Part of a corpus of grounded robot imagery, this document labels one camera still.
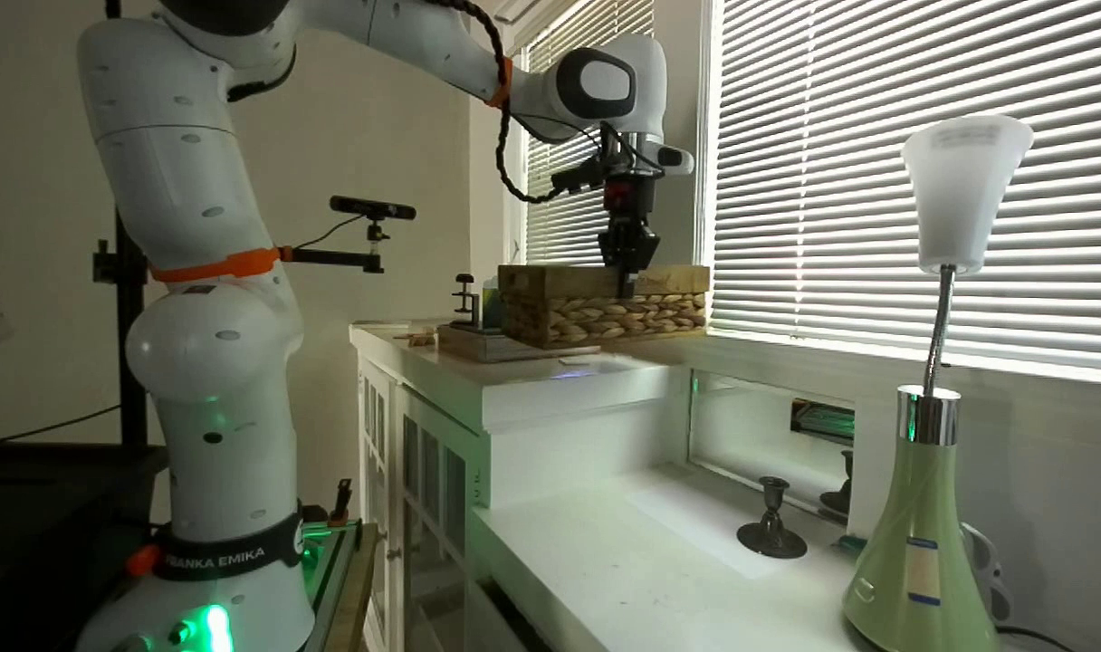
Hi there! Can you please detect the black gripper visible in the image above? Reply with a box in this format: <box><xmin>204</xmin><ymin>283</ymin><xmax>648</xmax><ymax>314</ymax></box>
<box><xmin>599</xmin><ymin>177</ymin><xmax>664</xmax><ymax>304</ymax></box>

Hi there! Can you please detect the woven wooden basket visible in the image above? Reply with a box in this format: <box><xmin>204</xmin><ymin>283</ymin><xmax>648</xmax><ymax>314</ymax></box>
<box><xmin>497</xmin><ymin>261</ymin><xmax>713</xmax><ymax>356</ymax></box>

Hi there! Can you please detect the white cabinet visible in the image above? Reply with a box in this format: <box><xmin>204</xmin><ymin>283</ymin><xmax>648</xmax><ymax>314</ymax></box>
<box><xmin>345</xmin><ymin>314</ymin><xmax>701</xmax><ymax>652</ymax></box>

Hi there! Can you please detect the narrow white window blind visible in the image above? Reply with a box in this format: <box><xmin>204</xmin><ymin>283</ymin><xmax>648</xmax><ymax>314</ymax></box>
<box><xmin>522</xmin><ymin>0</ymin><xmax>656</xmax><ymax>273</ymax></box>

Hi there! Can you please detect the small black clamp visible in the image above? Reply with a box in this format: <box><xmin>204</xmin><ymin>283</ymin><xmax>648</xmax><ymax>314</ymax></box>
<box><xmin>451</xmin><ymin>273</ymin><xmax>486</xmax><ymax>332</ymax></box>

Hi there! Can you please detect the wide white window blind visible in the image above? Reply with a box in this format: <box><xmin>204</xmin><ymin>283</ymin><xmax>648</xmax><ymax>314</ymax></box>
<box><xmin>705</xmin><ymin>0</ymin><xmax>1101</xmax><ymax>390</ymax></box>

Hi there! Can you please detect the black candle holder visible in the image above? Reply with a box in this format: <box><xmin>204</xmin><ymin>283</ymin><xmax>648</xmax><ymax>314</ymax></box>
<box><xmin>737</xmin><ymin>475</ymin><xmax>813</xmax><ymax>562</ymax></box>

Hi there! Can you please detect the green lamp with white shade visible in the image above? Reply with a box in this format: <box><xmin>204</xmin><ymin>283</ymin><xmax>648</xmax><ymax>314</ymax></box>
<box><xmin>839</xmin><ymin>112</ymin><xmax>1035</xmax><ymax>652</ymax></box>

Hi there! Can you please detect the wooden edged robot table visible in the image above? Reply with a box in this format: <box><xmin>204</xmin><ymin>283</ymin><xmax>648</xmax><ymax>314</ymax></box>
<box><xmin>293</xmin><ymin>480</ymin><xmax>390</xmax><ymax>652</ymax></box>

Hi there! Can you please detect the black desk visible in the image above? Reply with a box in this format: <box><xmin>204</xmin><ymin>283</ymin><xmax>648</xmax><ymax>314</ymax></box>
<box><xmin>0</xmin><ymin>437</ymin><xmax>174</xmax><ymax>652</ymax></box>

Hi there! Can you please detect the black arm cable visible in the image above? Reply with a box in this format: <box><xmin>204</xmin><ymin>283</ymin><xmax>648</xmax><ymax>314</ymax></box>
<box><xmin>446</xmin><ymin>0</ymin><xmax>580</xmax><ymax>207</ymax></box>

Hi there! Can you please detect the black stereo camera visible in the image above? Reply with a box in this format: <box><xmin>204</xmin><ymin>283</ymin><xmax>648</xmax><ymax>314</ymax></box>
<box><xmin>328</xmin><ymin>193</ymin><xmax>421</xmax><ymax>247</ymax></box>

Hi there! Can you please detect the lamp power cord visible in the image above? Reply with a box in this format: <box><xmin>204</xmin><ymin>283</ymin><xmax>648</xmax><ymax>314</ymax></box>
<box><xmin>958</xmin><ymin>519</ymin><xmax>1077</xmax><ymax>652</ymax></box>

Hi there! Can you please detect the thin black wall cable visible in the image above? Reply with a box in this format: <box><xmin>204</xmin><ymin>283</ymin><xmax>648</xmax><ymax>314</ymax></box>
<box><xmin>0</xmin><ymin>401</ymin><xmax>125</xmax><ymax>449</ymax></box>

